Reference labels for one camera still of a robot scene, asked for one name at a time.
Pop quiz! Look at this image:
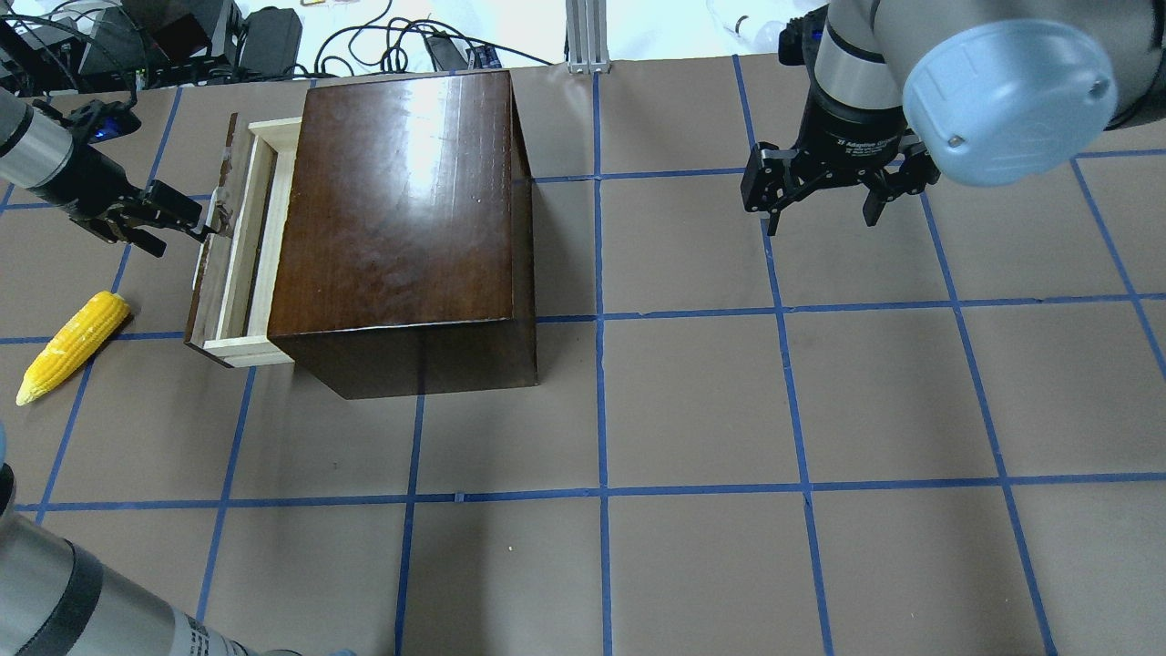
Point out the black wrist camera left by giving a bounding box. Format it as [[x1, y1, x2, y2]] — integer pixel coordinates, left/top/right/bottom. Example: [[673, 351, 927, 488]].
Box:
[[63, 100, 142, 144]]

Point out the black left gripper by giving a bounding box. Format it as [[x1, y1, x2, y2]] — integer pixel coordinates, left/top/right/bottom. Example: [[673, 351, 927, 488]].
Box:
[[98, 181, 208, 258]]

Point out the white metal drawer handle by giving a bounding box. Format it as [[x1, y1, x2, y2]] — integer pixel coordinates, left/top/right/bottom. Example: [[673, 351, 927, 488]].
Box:
[[208, 184, 234, 238]]

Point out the yellow corn cob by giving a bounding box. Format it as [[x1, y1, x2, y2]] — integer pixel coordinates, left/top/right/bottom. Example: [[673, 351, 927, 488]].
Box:
[[15, 290, 132, 405]]

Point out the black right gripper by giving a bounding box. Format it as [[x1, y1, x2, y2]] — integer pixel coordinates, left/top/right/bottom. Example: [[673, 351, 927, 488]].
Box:
[[740, 87, 941, 237]]

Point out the light wood drawer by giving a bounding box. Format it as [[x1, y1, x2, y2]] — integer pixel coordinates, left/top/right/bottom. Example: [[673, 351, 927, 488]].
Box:
[[183, 113, 302, 368]]

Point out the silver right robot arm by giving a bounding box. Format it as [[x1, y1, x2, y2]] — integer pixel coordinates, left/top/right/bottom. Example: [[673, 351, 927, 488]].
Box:
[[742, 1, 1163, 235]]

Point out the aluminium frame post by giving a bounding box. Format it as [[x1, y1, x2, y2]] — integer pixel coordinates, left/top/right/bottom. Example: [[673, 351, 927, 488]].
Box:
[[566, 0, 611, 75]]

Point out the dark wooden drawer cabinet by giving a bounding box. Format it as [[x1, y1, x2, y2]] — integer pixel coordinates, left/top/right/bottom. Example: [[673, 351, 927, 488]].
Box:
[[266, 70, 538, 400]]

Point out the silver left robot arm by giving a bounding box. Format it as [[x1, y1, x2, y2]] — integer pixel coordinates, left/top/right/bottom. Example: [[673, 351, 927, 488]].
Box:
[[1, 90, 220, 258]]

